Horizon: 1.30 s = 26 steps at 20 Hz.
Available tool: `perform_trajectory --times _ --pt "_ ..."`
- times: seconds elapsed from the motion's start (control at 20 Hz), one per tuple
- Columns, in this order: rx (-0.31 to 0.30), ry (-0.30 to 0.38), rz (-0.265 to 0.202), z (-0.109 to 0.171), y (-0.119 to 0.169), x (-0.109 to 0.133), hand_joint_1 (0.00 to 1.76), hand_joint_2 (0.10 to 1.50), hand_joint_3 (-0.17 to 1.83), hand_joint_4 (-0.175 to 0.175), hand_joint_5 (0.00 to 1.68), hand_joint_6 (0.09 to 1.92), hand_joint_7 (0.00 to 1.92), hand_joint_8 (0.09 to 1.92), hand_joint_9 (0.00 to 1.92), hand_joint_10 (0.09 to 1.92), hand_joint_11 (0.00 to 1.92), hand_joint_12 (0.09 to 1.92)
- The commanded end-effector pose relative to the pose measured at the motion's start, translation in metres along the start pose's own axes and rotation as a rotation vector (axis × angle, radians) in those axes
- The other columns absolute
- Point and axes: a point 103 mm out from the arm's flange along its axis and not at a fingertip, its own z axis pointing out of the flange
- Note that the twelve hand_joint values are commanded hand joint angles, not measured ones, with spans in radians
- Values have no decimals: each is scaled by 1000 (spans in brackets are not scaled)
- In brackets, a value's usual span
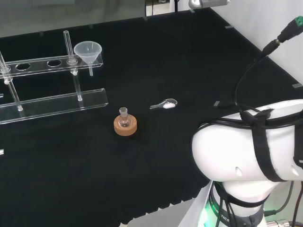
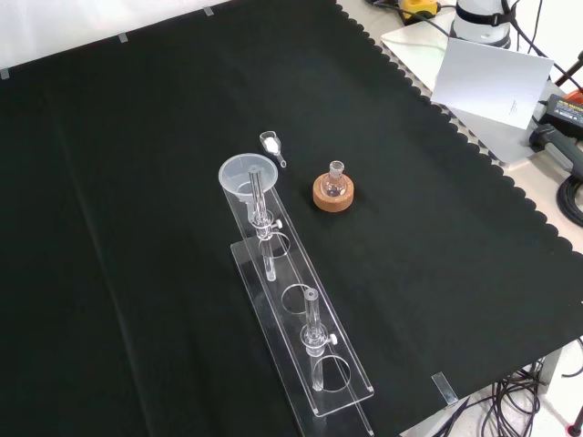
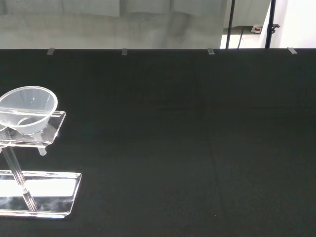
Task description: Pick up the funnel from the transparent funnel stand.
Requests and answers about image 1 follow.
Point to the translucent plastic funnel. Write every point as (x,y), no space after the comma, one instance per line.
(87,52)

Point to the glass weighing funnel with powder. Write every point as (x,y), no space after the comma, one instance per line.
(166,104)

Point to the clear acrylic funnel stand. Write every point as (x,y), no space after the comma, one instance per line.
(54,101)

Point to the small round-bottom glass flask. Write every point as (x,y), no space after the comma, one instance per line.
(123,119)

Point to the black bench cloth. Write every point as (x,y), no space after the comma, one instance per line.
(132,78)

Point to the grey metal fixture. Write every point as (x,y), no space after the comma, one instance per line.
(208,2)

